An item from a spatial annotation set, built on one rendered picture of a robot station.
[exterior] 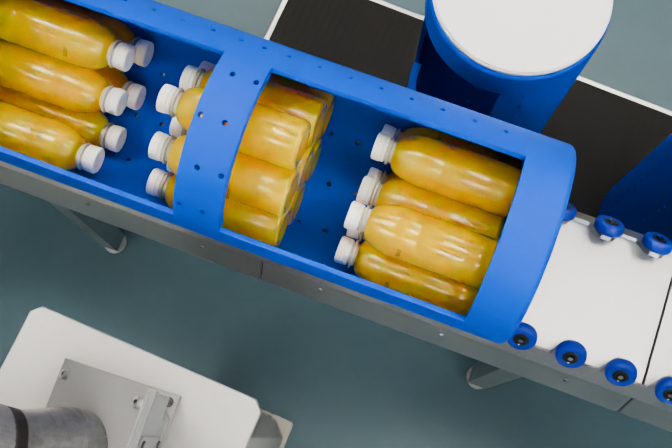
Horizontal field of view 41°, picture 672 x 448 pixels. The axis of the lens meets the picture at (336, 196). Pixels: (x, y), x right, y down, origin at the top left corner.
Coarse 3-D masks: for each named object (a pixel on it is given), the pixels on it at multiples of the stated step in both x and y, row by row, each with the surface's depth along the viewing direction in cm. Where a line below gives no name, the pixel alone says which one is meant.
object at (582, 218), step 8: (576, 216) 140; (584, 216) 141; (592, 224) 139; (624, 232) 140; (632, 232) 141; (608, 240) 136; (632, 240) 139; (640, 240) 139; (648, 256) 137; (656, 256) 136
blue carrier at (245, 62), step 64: (128, 0) 121; (192, 64) 138; (256, 64) 116; (320, 64) 119; (128, 128) 141; (192, 128) 112; (448, 128) 114; (512, 128) 118; (128, 192) 132; (192, 192) 115; (320, 192) 138; (320, 256) 131; (512, 256) 109; (448, 320) 118; (512, 320) 113
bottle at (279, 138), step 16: (176, 96) 119; (192, 96) 118; (176, 112) 119; (192, 112) 118; (256, 112) 117; (272, 112) 118; (256, 128) 116; (272, 128) 116; (288, 128) 116; (304, 128) 117; (240, 144) 118; (256, 144) 117; (272, 144) 116; (288, 144) 116; (304, 144) 121; (272, 160) 118; (288, 160) 117
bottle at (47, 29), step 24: (0, 0) 126; (24, 0) 127; (0, 24) 126; (24, 24) 126; (48, 24) 125; (72, 24) 125; (96, 24) 127; (48, 48) 126; (72, 48) 125; (96, 48) 125
